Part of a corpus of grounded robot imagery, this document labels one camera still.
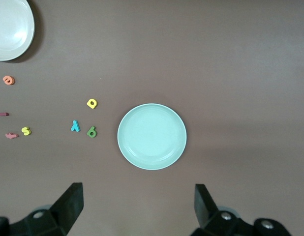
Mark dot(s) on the light green plate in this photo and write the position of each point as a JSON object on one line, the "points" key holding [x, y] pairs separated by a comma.
{"points": [[152, 136]]}

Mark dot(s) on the red foam letter i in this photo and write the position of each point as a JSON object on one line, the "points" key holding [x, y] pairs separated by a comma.
{"points": [[3, 114]]}

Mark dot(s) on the pink foam letter f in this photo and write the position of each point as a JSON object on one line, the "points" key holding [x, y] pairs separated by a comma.
{"points": [[10, 136]]}

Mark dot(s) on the teal foam letter y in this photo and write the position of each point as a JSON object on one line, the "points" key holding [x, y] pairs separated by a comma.
{"points": [[75, 125]]}

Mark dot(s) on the green foam letter g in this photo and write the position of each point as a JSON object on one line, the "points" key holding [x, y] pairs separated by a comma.
{"points": [[95, 133]]}

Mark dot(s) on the orange foam letter e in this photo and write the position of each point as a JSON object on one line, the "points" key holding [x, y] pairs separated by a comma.
{"points": [[12, 80]]}

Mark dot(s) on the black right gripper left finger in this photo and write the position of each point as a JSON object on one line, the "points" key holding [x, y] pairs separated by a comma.
{"points": [[43, 223]]}

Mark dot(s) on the yellow foam letter s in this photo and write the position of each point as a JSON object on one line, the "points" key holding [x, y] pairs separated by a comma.
{"points": [[26, 131]]}

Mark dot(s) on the yellow foam letter a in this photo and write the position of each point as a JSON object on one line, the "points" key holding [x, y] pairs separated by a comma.
{"points": [[94, 105]]}

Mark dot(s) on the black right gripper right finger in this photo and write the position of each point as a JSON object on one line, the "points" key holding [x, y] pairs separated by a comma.
{"points": [[228, 226]]}

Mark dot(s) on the beige white plate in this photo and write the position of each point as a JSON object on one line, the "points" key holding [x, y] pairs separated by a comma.
{"points": [[9, 29]]}

